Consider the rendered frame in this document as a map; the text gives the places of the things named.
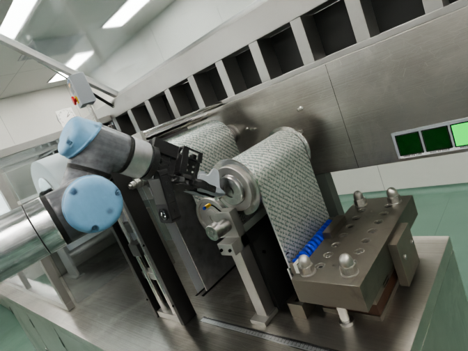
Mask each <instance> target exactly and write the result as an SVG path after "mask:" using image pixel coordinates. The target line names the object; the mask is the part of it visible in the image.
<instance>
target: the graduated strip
mask: <svg viewBox="0 0 468 351"><path fill-rule="evenodd" d="M199 322H204V323H207V324H209V325H214V326H217V327H221V328H224V329H229V330H232V331H234V332H239V333H242V334H246V335H250V336H254V337H257V338H261V339H264V340H267V341H271V342H275V343H279V344H282V345H287V346H289V347H292V348H297V349H300V350H304V351H339V350H334V349H331V348H326V347H322V346H320V345H315V344H312V343H307V342H304V341H298V340H295V339H293V338H288V337H285V336H280V335H276V334H271V333H268V332H265V331H261V330H257V329H252V328H249V327H244V326H241V325H237V324H233V323H230V322H225V321H222V320H217V319H214V318H209V317H206V316H203V317H202V318H201V319H200V320H199Z"/></svg>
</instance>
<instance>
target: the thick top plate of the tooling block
mask: <svg viewBox="0 0 468 351"><path fill-rule="evenodd" d="M400 198H401V199H402V201H403V202H402V203H400V204H398V205H388V201H387V198H386V197H382V198H366V202H367V203H368V204H367V205H366V206H364V207H362V208H356V207H355V206H354V203H353V204H352V205H351V207H350V208H349V209H348V211H347V212H346V213H345V218H346V219H347V221H346V222H345V223H344V224H343V226H342V227H341V228H340V230H339V231H338V232H337V234H335V236H334V237H333V238H332V239H324V240H323V241H322V242H321V243H320V245H319V246H318V247H317V249H316V250H315V251H314V252H313V253H312V254H311V256H310V257H309V258H310V260H311V262H312V263H313V264H314V267H315V268H316V273H315V274H314V275H313V276H310V277H302V276H301V274H298V273H296V274H295V275H294V277H293V278H292V279H291V280H292V284H293V285H294V288H295V291H296V293H297V296H298V298H299V301H300V302H306V303H311V304H319V305H324V306H333V307H337V308H342V309H350V310H355V311H363V312H369V311H370V309H371V306H372V305H373V302H374V301H375V298H376V297H377V294H378V293H379V291H380V288H381V287H382V284H383V283H384V280H385V279H386V277H387V274H388V273H389V270H390V269H391V267H392V265H393V260H392V257H391V254H390V251H389V248H388V243H389V241H390V239H391V238H392V236H393V234H394V232H395V231H396V229H397V227H398V225H399V223H408V224H409V227H410V229H411V227H412V225H413V223H414V221H415V219H416V217H417V215H418V212H417V209H416V206H415V202H414V198H413V196H412V195H408V196H400ZM341 254H349V255H350V256H351V257H352V259H353V261H354V262H355V263H356V265H357V268H358V269H359V274H358V275H357V276H355V277H353V278H349V279H347V278H344V277H342V276H341V270H340V267H339V266H340V263H339V257H340V255H341Z"/></svg>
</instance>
